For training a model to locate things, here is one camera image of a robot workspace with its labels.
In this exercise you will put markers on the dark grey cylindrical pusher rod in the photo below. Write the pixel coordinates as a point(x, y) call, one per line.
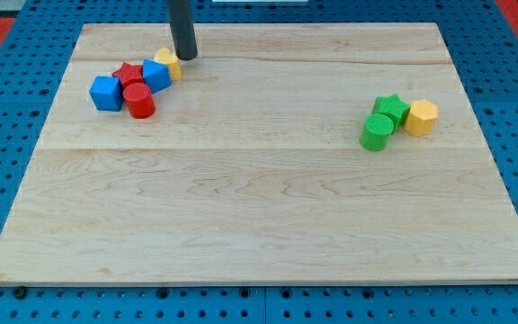
point(182, 28)

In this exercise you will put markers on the yellow heart block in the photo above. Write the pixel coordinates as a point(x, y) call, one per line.
point(166, 57)

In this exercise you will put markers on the blue triangular prism block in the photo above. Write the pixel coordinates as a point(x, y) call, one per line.
point(156, 75)

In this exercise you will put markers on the red star block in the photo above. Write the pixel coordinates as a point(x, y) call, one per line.
point(129, 74)

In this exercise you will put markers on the red cylinder block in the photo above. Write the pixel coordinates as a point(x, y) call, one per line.
point(139, 99)

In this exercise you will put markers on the blue cube block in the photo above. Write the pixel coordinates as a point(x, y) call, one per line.
point(106, 93)

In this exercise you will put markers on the light wooden board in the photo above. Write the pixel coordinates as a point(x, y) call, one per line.
point(251, 172)

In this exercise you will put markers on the green star block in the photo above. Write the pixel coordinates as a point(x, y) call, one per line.
point(393, 107)

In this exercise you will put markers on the green cylinder block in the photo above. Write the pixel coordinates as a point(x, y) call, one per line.
point(376, 132)

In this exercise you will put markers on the yellow hexagon block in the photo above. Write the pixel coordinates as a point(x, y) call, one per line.
point(421, 118)

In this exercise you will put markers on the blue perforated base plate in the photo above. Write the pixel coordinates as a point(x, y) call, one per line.
point(34, 57)

